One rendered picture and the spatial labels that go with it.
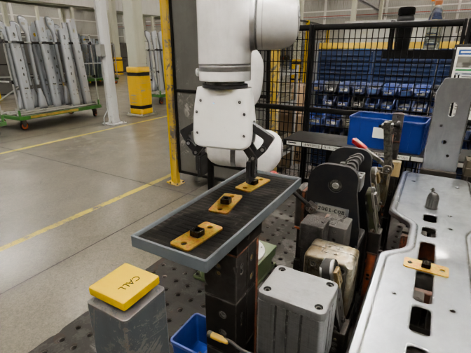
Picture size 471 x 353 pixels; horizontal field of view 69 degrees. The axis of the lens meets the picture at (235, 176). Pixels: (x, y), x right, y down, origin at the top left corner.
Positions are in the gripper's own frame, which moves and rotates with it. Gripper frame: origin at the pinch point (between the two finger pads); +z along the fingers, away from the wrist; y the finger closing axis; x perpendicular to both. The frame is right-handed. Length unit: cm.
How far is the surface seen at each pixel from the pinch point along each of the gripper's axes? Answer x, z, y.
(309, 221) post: 10.4, 12.3, 14.2
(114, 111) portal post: 533, 96, -454
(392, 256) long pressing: 19.0, 22.1, 31.7
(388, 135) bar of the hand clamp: 64, 5, 31
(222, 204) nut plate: -1.1, 5.8, -0.3
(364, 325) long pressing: -4.9, 21.8, 26.0
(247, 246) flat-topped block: -1.0, 13.5, 4.6
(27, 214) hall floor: 152, 122, -258
